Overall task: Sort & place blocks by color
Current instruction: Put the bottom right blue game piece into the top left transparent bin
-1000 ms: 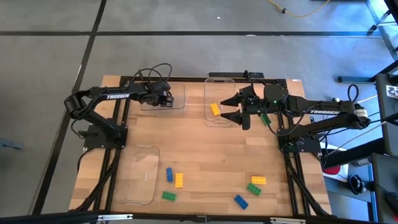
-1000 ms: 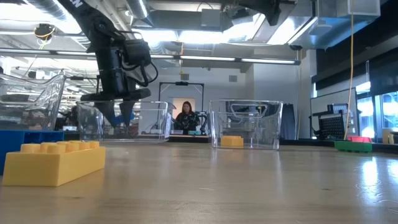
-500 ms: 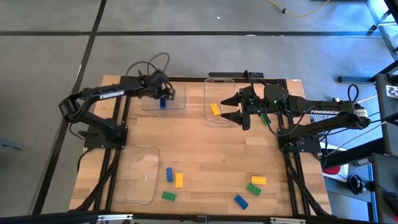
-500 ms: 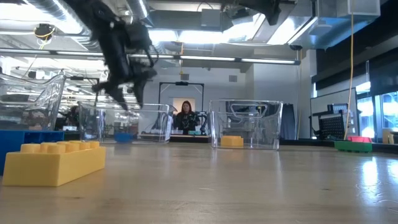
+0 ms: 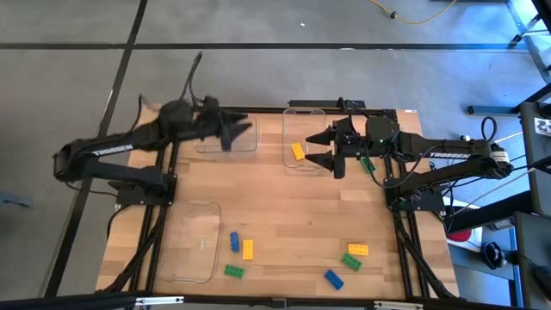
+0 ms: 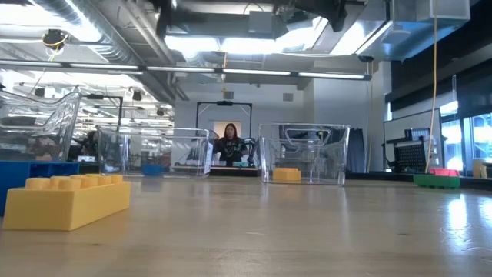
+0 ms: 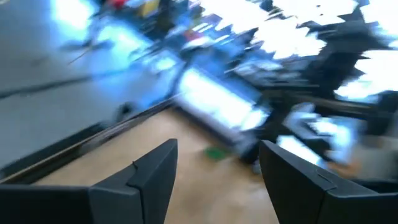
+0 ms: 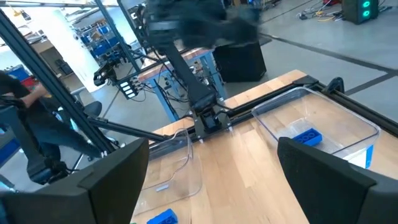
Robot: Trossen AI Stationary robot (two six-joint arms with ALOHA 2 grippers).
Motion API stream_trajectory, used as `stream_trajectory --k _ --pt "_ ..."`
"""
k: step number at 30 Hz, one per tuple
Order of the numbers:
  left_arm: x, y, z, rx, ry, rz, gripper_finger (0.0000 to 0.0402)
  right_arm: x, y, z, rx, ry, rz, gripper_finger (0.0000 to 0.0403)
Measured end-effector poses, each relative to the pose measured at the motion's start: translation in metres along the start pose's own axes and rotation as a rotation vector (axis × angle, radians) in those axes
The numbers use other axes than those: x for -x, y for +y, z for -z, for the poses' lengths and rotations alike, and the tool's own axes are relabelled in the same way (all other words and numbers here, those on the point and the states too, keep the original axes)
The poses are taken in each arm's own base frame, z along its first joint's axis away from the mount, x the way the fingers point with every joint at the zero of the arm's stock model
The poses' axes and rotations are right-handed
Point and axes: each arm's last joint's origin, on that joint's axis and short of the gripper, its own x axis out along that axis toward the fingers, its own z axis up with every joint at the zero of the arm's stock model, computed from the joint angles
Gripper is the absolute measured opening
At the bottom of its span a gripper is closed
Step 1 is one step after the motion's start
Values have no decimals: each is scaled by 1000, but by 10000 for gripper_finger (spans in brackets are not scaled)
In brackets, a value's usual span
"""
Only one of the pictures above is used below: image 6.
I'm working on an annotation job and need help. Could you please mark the wooden box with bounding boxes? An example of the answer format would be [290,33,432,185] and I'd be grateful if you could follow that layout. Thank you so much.
[472,158,492,179]

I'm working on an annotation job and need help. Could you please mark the blue toy brick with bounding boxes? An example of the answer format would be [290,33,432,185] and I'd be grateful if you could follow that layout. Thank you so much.
[0,160,81,217]
[141,164,166,178]

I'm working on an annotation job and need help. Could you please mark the yellow toy brick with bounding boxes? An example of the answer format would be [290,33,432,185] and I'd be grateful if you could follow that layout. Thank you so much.
[272,167,302,183]
[2,173,132,232]

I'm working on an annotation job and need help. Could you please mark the black ceiling cable reel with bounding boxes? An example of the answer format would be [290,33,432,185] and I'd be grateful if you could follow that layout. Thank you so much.
[42,29,68,49]

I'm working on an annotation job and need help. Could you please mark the clear plastic bin with label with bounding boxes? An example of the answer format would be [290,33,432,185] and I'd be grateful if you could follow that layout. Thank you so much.
[95,125,216,179]

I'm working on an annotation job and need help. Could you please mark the person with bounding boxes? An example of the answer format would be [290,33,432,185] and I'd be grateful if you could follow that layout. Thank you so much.
[214,122,250,168]

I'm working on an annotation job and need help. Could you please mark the red item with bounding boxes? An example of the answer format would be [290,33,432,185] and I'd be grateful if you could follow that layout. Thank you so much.
[429,167,460,178]

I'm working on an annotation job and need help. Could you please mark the green toy brick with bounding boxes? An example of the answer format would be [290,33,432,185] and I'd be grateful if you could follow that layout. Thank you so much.
[413,173,461,190]

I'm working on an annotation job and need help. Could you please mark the black stand frame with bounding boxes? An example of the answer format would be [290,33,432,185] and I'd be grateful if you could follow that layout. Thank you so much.
[195,100,254,166]

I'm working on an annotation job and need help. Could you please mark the ceiling light bar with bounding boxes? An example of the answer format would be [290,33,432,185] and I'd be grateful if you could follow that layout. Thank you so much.
[0,59,372,82]

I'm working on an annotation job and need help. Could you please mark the clear plastic bin with handle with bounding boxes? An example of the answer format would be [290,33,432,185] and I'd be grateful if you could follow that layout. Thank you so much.
[258,122,351,186]

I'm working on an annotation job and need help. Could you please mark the yellow cable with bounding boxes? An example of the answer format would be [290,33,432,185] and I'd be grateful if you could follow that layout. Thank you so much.
[424,0,439,174]

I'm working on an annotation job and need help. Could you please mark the white partition board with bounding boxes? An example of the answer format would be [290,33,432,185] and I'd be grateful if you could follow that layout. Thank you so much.
[383,108,444,172]

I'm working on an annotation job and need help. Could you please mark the black pegboard cart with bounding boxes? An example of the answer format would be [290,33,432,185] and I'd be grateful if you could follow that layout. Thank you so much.
[382,127,441,173]

